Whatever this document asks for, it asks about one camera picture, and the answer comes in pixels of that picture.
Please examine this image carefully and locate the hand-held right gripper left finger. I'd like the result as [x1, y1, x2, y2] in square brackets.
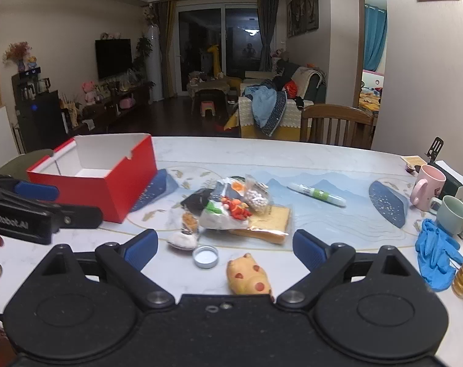
[25, 228, 176, 312]

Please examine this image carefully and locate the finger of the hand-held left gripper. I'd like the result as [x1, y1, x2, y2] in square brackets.
[44, 203, 103, 234]
[0, 174, 59, 202]

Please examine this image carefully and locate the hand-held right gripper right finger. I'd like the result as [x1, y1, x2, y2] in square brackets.
[276, 228, 427, 312]

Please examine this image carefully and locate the yellow bread package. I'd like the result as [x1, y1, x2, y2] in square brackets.
[227, 202, 294, 244]

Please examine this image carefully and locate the white pen with green label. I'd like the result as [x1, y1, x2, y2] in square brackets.
[287, 183, 347, 207]

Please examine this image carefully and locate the red cardboard box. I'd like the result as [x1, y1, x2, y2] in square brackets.
[26, 133, 158, 223]

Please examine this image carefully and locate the yellow cheese-shaped toy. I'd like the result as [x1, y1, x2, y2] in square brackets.
[226, 253, 275, 301]

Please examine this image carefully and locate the black snack packet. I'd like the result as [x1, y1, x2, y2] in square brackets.
[181, 188, 217, 215]

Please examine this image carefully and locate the clear bag of white balls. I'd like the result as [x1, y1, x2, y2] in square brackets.
[244, 175, 274, 213]

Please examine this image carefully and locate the white orange printed snack bag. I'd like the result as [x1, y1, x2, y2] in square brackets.
[199, 178, 255, 232]

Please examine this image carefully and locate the white round lid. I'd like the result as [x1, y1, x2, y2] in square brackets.
[192, 245, 219, 269]

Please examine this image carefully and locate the black water dispenser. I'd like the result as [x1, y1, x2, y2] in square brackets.
[12, 67, 69, 150]

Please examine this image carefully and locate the dark television cabinet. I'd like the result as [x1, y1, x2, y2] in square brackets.
[61, 84, 152, 134]

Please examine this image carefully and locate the pink plush toy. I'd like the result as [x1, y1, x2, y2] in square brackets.
[82, 80, 97, 106]

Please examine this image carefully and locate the blue cloth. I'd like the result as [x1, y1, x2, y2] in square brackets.
[415, 219, 463, 290]

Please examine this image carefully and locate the sofa with yellow cream cover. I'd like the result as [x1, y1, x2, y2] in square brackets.
[224, 61, 327, 140]

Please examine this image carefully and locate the pink mug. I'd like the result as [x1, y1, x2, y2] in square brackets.
[409, 164, 446, 212]

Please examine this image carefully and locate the yellow paper card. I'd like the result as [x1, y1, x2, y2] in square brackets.
[400, 155, 427, 169]

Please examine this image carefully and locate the wooden chair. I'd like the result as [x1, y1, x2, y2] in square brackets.
[300, 104, 375, 150]

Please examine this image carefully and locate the dried flower bouquet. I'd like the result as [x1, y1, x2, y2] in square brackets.
[2, 41, 32, 71]

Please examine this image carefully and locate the pale green mug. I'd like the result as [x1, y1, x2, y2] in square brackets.
[430, 195, 463, 236]

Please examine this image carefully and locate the blue clothes pile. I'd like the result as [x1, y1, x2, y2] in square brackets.
[244, 82, 289, 136]

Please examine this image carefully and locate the black television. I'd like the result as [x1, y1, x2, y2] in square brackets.
[95, 38, 133, 81]

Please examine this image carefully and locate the bed with clothes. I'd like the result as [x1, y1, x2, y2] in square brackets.
[359, 84, 381, 116]

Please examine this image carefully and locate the dark green box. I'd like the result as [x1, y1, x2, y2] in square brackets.
[432, 159, 463, 199]

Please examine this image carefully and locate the black phone stand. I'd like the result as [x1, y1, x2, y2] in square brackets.
[425, 136, 445, 161]

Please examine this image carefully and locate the white tower air conditioner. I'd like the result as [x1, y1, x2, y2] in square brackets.
[145, 25, 165, 104]

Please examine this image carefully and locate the wooden coffee table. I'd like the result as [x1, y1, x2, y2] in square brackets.
[186, 78, 232, 113]

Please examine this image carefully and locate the green house plant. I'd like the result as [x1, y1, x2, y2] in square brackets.
[134, 36, 153, 70]

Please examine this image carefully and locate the grey yellow curtain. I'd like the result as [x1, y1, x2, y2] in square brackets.
[157, 1, 177, 100]
[257, 0, 278, 71]

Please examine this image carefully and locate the yellow giraffe toy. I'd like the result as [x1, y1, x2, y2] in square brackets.
[206, 45, 223, 79]

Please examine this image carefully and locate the teal curtain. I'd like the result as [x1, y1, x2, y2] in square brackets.
[364, 4, 387, 73]

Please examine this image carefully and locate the medium framed wall picture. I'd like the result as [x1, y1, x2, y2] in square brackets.
[294, 0, 306, 35]

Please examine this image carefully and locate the large framed wall picture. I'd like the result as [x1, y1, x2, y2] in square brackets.
[305, 0, 319, 32]

